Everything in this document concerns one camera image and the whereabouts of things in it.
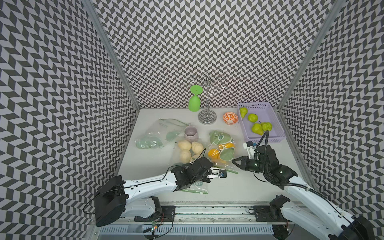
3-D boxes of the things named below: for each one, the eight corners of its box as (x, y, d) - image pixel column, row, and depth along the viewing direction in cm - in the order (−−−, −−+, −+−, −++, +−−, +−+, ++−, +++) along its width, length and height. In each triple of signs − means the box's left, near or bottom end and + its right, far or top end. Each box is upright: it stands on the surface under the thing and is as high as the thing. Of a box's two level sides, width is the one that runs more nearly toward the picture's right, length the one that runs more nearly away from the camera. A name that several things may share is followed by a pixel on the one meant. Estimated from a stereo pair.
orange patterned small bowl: (223, 125, 111) (224, 120, 107) (222, 117, 116) (223, 112, 112) (237, 125, 111) (238, 120, 107) (235, 117, 116) (237, 112, 112)
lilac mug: (184, 141, 99) (183, 136, 94) (185, 128, 106) (184, 122, 101) (198, 141, 99) (198, 136, 94) (198, 128, 106) (198, 122, 101)
